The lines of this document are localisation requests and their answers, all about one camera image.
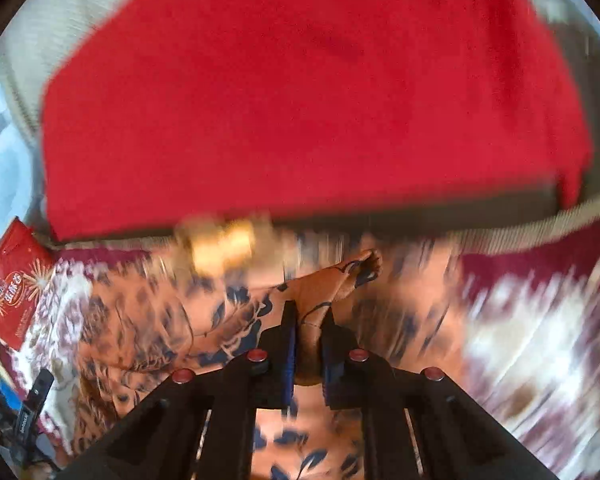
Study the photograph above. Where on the maroon and white floral blanket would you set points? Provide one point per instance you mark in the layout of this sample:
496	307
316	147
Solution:
530	335

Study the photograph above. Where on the cream ribbed curtain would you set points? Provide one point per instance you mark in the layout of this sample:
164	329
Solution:
55	25

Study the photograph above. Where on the dark brown furniture frame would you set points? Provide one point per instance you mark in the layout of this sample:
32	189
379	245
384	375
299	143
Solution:
430	210

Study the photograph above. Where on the red printed packet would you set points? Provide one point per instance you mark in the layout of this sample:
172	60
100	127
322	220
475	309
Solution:
14	287

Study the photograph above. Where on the orange floral small garment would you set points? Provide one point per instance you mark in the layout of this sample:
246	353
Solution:
330	291

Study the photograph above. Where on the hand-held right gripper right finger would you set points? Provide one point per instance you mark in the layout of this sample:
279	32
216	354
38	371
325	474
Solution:
328	360

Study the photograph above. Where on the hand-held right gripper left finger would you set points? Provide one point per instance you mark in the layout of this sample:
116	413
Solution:
290	355

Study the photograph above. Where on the large red pillow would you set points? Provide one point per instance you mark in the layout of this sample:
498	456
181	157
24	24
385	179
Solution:
305	110

